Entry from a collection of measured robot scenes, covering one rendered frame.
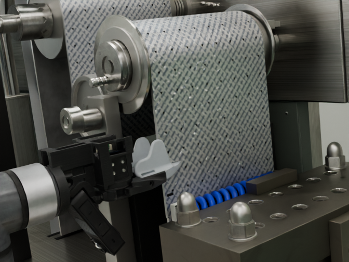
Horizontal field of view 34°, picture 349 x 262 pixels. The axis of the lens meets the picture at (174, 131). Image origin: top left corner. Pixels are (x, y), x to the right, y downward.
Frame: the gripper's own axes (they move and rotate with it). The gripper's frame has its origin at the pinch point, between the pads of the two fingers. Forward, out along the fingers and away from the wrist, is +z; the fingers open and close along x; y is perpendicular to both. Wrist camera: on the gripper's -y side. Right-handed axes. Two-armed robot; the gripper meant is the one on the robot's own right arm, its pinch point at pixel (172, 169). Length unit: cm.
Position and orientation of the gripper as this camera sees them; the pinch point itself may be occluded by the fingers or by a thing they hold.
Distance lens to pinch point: 84.5
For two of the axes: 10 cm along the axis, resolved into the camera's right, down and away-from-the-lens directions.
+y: -1.1, -9.8, -1.8
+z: 7.8, -2.0, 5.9
